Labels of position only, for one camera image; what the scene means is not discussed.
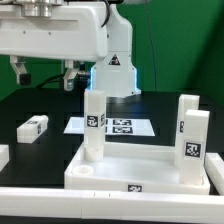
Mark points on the white fence rail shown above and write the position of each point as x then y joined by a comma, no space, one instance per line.
214,166
115,205

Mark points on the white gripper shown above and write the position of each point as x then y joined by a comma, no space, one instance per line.
73,32

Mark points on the white desk top tray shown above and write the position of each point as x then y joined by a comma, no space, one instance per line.
130,168

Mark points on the white front fence rail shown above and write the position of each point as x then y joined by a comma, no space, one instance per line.
115,205

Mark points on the white left fence block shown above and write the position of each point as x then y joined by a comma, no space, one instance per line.
4,156

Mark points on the white right fence rail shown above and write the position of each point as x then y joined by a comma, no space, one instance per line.
214,166

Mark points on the fiducial marker sheet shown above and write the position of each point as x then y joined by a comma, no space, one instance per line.
114,126

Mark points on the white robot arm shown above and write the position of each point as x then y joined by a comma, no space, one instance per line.
115,74

